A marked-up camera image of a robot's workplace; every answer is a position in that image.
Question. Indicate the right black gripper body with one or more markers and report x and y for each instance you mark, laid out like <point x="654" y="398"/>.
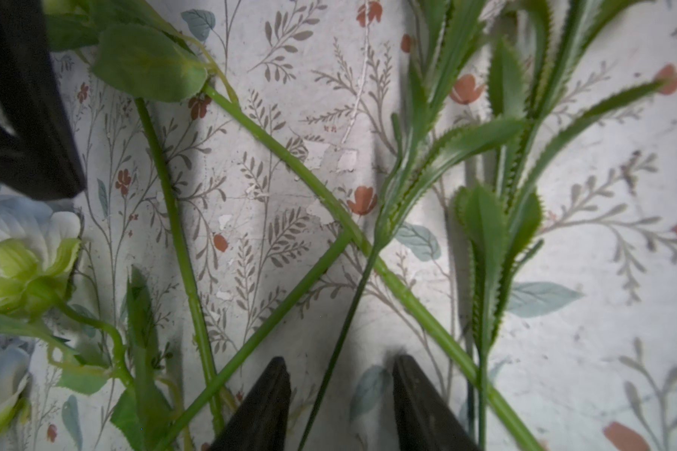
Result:
<point x="38" y="156"/>

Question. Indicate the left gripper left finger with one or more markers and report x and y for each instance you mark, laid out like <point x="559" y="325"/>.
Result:
<point x="260" y="423"/>

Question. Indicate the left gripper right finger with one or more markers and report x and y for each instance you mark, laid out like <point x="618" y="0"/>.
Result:
<point x="423" y="419"/>

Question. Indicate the white rose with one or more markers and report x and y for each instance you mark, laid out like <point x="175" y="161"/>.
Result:
<point x="39" y="247"/>
<point x="0" y="383"/>

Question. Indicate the floral patterned table mat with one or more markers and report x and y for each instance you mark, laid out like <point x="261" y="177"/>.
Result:
<point x="587" y="354"/>

